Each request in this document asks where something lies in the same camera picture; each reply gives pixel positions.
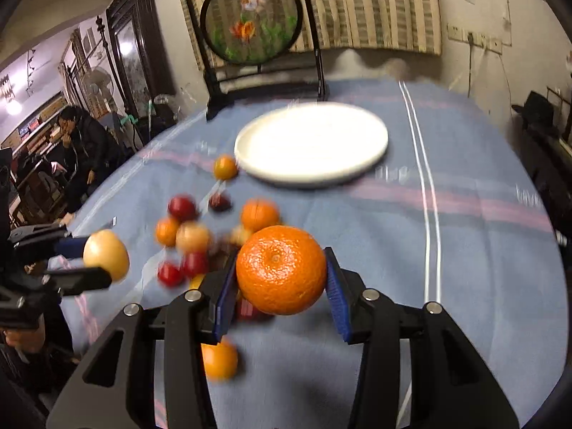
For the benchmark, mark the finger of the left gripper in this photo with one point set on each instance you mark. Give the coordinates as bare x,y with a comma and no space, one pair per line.
75,281
70,247

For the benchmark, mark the small pale striped fruit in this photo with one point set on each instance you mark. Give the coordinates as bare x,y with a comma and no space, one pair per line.
240,235

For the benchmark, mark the seated person in black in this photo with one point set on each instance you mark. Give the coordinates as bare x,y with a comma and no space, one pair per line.
91,154

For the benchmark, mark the red nectarine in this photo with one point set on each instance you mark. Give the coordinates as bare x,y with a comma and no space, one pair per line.
194,264

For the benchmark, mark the tan round fruit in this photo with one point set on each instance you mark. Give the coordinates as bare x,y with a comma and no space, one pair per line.
192,237

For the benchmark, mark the red tomato left edge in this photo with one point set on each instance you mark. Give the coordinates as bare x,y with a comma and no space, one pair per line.
169,275

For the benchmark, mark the orange mandarin near plate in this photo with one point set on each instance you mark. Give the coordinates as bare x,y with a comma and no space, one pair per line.
258,213

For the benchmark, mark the round goldfish screen on stand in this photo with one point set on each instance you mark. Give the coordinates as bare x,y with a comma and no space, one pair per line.
250,50

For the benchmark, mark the wall power strip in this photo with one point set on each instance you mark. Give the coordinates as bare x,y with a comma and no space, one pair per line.
478,39

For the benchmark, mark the blue striped tablecloth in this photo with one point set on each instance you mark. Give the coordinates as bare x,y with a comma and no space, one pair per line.
450,215

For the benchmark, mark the white oval plate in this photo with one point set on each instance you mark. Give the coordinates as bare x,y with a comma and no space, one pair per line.
311,144

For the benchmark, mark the small yellow-orange tomato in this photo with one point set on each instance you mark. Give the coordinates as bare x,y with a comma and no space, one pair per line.
225,167

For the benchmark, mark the pale yellow round fruit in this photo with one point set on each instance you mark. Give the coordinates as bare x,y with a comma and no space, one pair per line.
105,250

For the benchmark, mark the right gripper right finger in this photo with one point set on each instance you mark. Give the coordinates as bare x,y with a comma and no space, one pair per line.
414,356

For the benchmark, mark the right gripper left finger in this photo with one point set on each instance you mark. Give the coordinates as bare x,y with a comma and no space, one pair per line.
113,385

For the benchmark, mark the dark wooden framed mirror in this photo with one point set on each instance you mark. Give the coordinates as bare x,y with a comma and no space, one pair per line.
139,53

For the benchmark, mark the small yellow fruit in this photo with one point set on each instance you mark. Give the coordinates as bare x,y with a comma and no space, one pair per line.
196,281

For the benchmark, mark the striped beige curtain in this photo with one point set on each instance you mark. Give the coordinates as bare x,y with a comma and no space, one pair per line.
409,25

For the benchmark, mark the large orange mandarin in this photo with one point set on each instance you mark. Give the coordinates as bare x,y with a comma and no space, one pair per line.
281,270

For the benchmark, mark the small dark plum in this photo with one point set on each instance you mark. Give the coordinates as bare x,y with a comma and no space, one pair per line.
219,202

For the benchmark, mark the orange tomato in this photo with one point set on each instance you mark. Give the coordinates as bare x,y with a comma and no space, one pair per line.
166,231
220,361

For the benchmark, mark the red tomato far left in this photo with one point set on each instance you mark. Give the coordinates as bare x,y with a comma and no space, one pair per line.
183,208

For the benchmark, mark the dark red plum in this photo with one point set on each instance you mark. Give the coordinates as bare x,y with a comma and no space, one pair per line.
247,312

